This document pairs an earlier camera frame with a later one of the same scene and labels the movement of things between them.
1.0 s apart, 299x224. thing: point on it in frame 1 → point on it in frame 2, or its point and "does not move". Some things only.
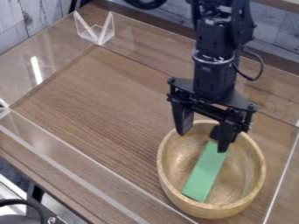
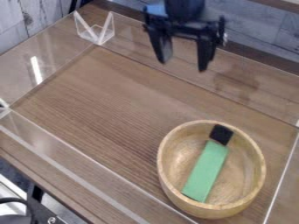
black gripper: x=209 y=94 → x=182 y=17
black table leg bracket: x=32 y=213 does not move
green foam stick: x=204 y=173 does not move
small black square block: x=216 y=132 does not move
